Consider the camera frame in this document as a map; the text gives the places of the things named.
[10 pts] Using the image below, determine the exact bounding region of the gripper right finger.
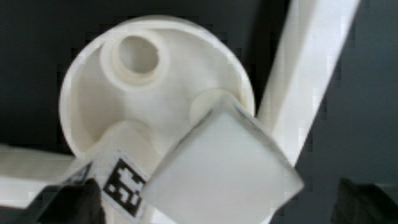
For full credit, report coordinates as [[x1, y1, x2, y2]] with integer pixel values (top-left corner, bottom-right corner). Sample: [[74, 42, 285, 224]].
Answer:
[[330, 178, 398, 224]]

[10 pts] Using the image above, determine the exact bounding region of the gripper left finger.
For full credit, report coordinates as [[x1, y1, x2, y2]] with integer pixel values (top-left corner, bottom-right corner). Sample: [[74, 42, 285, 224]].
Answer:
[[22, 179, 106, 224]]

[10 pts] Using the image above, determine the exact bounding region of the white stool leg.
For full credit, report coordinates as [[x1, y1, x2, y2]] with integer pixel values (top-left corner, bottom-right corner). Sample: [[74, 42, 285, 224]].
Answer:
[[63, 120, 159, 224], [141, 91, 303, 224]]

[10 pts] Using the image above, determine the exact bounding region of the white round stool seat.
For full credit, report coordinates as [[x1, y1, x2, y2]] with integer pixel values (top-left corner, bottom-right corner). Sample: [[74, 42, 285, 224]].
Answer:
[[58, 15, 253, 156]]

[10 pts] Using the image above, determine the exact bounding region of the white front fence rail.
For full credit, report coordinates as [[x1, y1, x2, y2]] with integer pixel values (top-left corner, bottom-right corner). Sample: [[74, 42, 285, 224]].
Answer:
[[0, 144, 74, 208]]

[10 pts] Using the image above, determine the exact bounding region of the white fence rail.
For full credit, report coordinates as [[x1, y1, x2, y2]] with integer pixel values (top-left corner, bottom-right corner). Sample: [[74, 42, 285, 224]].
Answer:
[[0, 144, 74, 208], [257, 0, 360, 165]]

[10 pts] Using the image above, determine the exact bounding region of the white right fence rail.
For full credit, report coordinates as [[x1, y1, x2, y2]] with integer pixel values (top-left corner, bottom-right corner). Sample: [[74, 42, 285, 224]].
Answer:
[[257, 0, 360, 165]]

